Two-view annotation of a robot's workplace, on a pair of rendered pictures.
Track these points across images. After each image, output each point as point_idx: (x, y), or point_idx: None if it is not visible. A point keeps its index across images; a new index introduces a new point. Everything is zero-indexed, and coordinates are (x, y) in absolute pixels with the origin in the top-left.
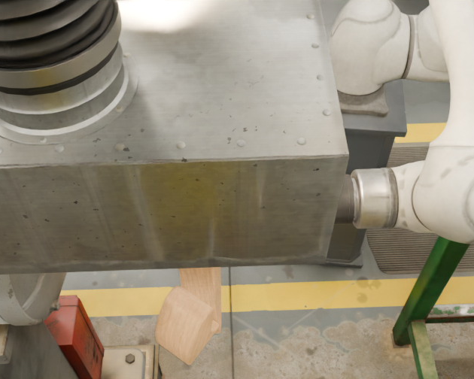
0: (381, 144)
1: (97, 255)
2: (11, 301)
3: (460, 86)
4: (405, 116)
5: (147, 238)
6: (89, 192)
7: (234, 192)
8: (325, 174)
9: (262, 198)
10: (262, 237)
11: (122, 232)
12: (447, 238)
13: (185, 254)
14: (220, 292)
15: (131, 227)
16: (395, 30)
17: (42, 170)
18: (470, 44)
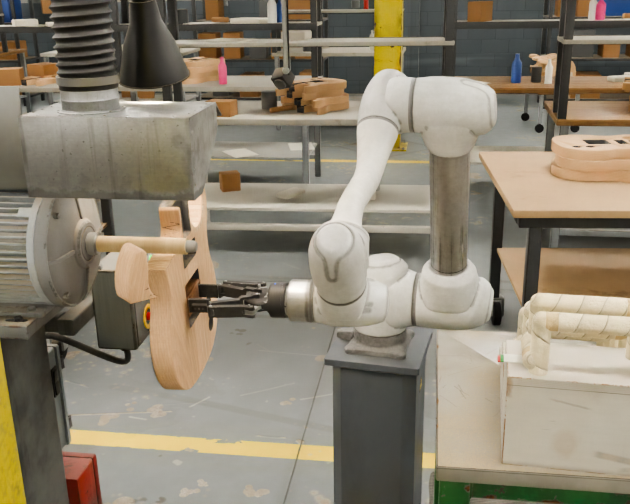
0: (400, 386)
1: (89, 183)
2: (44, 251)
3: (338, 203)
4: (420, 361)
5: (111, 171)
6: (89, 135)
7: (146, 139)
8: (181, 128)
9: (158, 144)
10: (162, 174)
11: (100, 165)
12: (321, 284)
13: (128, 186)
14: (193, 380)
15: (104, 161)
16: (400, 276)
17: (73, 119)
18: (351, 187)
